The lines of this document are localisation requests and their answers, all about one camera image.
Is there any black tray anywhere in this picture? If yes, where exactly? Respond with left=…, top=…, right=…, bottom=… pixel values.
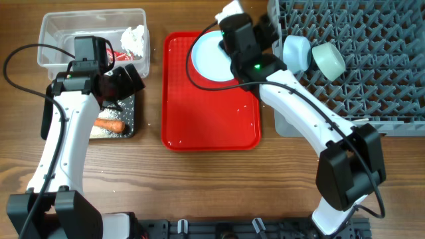
left=40, top=79, right=136, bottom=141

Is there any grey dishwasher rack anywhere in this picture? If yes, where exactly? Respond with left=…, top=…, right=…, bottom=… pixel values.
left=268, top=0, right=424, bottom=137

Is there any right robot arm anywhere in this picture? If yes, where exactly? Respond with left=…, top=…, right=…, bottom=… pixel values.
left=216, top=13, right=386, bottom=236

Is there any red serving tray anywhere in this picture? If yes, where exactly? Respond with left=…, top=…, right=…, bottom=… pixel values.
left=161, top=31, right=261, bottom=151

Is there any light blue bowl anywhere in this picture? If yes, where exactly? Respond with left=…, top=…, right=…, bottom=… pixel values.
left=282, top=35, right=311, bottom=74

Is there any green bowl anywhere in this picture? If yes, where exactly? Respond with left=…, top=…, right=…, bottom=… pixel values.
left=311, top=42, right=346, bottom=81

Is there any white rice pile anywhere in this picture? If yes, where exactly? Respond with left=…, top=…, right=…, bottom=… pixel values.
left=90, top=95, right=135, bottom=139

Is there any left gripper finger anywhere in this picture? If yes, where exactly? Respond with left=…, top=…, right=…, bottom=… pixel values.
left=112, top=67, right=133, bottom=98
left=124, top=64, right=145, bottom=93

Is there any clear plastic bin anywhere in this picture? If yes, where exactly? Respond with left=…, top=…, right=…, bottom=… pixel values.
left=39, top=8, right=150, bottom=78

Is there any light blue plate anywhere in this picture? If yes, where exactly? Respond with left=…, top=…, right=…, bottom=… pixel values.
left=191, top=31, right=234, bottom=82

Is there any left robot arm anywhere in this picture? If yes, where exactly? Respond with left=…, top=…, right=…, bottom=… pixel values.
left=6, top=36, right=145, bottom=238

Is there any red snack wrapper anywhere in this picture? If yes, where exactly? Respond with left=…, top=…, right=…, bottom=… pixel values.
left=106, top=48, right=135, bottom=62

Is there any white napkin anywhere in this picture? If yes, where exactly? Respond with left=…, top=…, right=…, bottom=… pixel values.
left=120, top=25, right=145, bottom=57

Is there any orange carrot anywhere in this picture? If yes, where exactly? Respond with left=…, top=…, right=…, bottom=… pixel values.
left=94, top=119, right=126, bottom=133

